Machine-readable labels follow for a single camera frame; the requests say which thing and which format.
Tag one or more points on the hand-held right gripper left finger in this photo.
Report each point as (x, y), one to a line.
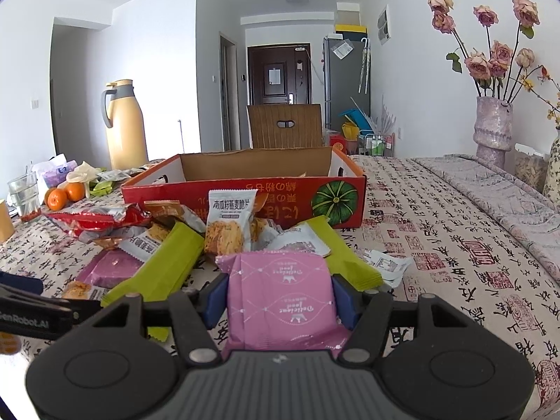
(215, 302)

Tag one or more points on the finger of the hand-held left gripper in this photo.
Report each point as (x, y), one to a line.
(19, 282)

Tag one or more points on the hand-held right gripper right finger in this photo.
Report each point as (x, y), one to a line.
(343, 302)

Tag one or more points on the green snack packet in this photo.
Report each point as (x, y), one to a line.
(341, 253)
(166, 262)

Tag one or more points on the pink snack packet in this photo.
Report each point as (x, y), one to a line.
(109, 267)
(280, 297)

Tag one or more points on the white snack packet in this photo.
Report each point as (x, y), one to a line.
(297, 240)

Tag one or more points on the white cracker packet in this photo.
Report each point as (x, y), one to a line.
(229, 223)

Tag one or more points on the cracker snack packet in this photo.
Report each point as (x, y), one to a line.
(262, 229)
(140, 245)
(83, 291)

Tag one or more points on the red snack packet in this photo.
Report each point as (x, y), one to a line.
(92, 218)

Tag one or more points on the red cardboard box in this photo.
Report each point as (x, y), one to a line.
(271, 183)

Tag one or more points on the small white sachet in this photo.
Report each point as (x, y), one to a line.
(385, 267)

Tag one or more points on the glass cup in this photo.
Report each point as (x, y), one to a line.
(24, 197)

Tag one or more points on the orange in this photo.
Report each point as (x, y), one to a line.
(56, 199)
(75, 191)

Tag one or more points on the brown snack packet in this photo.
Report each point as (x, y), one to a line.
(164, 209)

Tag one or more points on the purple tissue pack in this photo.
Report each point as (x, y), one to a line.
(54, 170)

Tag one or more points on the small green packet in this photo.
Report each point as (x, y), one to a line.
(100, 188)

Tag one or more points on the cream crumpled cloth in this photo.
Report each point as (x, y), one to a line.
(85, 173)

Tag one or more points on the red gift box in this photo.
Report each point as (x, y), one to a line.
(343, 144)

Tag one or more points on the metal rack cart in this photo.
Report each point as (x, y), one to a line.
(376, 145)

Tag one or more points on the yellow bag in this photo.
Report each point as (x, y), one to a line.
(350, 131)

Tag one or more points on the yellow thermos jug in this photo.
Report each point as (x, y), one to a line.
(127, 131)

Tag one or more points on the grey patterned cloth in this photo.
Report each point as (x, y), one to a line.
(503, 201)

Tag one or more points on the white pampas grass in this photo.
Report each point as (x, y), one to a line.
(387, 116)

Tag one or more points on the grey refrigerator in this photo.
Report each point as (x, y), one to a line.
(341, 83)

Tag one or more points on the dark brown door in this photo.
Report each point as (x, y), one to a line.
(280, 92)

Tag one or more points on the pink ribbed vase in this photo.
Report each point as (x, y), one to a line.
(493, 131)

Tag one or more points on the glass jar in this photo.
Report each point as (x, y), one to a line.
(530, 170)

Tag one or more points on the white umbrella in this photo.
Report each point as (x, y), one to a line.
(364, 65)

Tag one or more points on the patterned vase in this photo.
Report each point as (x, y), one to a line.
(553, 170)

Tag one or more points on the yellow box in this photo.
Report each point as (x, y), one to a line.
(350, 29)

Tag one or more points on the dried pink rose bouquet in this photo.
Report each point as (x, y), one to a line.
(479, 63)

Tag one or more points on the yellow flower sprig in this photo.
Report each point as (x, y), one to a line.
(552, 111)

